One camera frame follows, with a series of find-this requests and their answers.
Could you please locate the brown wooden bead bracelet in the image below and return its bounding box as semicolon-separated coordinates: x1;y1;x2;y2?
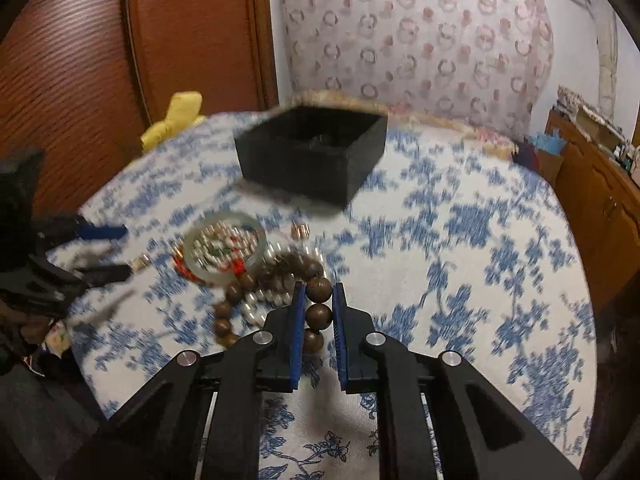
211;251;335;356

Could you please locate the black jewelry box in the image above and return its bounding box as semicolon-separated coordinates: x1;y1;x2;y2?
234;105;387;207

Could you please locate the green jade bangle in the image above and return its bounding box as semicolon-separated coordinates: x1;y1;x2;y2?
182;211;267;286

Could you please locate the yellow pikachu plush toy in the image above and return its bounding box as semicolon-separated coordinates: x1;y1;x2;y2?
140;91;205;153

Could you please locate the wooden louvered wardrobe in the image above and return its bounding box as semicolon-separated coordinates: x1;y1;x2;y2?
1;0;278;214

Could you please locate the blue floral white cloth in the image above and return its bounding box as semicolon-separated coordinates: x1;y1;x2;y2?
51;113;597;464

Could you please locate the wooden sideboard cabinet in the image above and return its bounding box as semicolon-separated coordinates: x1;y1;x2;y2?
546;110;639;311

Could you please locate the pink circle patterned curtain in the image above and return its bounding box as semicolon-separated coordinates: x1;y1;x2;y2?
281;0;554;138

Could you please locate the cream side curtain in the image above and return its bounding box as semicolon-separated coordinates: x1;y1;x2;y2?
592;0;618;120

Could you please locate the white pearl bracelet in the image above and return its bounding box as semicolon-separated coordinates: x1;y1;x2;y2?
240;242;329;330

